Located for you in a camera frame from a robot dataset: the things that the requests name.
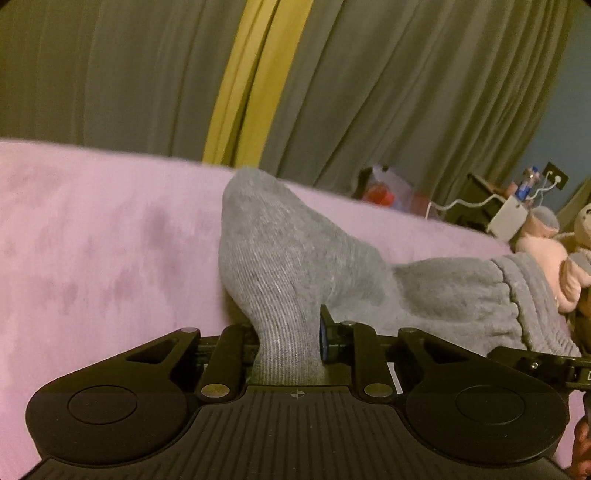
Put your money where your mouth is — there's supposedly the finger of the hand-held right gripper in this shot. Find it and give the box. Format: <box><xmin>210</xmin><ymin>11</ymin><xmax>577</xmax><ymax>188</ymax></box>
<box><xmin>487</xmin><ymin>346</ymin><xmax>591</xmax><ymax>387</ymax></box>

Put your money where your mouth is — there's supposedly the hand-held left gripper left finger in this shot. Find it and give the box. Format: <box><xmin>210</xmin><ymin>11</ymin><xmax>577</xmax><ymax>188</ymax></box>
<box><xmin>110</xmin><ymin>324</ymin><xmax>260</xmax><ymax>403</ymax></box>

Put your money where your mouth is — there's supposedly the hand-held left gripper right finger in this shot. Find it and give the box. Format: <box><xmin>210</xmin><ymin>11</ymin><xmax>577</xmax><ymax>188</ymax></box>
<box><xmin>318</xmin><ymin>304</ymin><xmax>491</xmax><ymax>402</ymax></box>

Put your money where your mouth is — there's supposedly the grey sock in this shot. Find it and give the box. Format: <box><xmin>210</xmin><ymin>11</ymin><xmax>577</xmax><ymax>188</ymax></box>
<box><xmin>218</xmin><ymin>167</ymin><xmax>583</xmax><ymax>386</ymax></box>

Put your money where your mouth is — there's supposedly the pink plush toy grey cap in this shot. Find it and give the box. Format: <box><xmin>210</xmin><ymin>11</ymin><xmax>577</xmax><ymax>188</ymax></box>
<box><xmin>513</xmin><ymin>205</ymin><xmax>586</xmax><ymax>317</ymax></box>

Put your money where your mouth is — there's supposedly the beige plush toy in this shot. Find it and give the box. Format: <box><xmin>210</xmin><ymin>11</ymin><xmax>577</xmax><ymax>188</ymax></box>
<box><xmin>570</xmin><ymin>202</ymin><xmax>591</xmax><ymax>254</ymax></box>

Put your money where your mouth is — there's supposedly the white power adapter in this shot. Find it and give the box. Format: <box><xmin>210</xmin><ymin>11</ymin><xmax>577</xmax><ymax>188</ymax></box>
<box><xmin>487</xmin><ymin>198</ymin><xmax>530</xmax><ymax>241</ymax></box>

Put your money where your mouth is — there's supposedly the clear plastic bag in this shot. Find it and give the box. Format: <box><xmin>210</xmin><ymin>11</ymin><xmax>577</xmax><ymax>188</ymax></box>
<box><xmin>359</xmin><ymin>164</ymin><xmax>417</xmax><ymax>214</ymax></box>

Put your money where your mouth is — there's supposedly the small blue and red object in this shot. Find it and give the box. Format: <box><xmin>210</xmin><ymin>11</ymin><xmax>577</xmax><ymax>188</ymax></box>
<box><xmin>521</xmin><ymin>165</ymin><xmax>542</xmax><ymax>200</ymax></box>

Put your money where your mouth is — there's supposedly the pink blanket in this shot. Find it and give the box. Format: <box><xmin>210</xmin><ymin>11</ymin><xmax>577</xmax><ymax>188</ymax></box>
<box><xmin>0</xmin><ymin>137</ymin><xmax>578</xmax><ymax>480</ymax></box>

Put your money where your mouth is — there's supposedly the black furniture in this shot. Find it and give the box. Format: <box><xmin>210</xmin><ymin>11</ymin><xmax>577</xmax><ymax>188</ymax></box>
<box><xmin>444</xmin><ymin>173</ymin><xmax>505</xmax><ymax>232</ymax></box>

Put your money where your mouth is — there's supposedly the grey curtain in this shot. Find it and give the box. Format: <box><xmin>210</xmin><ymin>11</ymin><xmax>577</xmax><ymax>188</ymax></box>
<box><xmin>0</xmin><ymin>0</ymin><xmax>247</xmax><ymax>163</ymax></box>
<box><xmin>238</xmin><ymin>0</ymin><xmax>574</xmax><ymax>222</ymax></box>

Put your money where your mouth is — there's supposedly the yellow curtain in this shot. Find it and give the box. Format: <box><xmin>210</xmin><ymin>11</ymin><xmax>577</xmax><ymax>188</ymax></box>
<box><xmin>202</xmin><ymin>0</ymin><xmax>315</xmax><ymax>168</ymax></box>

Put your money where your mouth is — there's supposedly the white cable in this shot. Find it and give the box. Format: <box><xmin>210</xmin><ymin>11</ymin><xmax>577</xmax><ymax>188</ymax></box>
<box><xmin>424</xmin><ymin>194</ymin><xmax>505</xmax><ymax>219</ymax></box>

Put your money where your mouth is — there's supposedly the black wall socket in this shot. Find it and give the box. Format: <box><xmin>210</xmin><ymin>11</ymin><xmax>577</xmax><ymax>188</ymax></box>
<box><xmin>539</xmin><ymin>161</ymin><xmax>570</xmax><ymax>191</ymax></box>

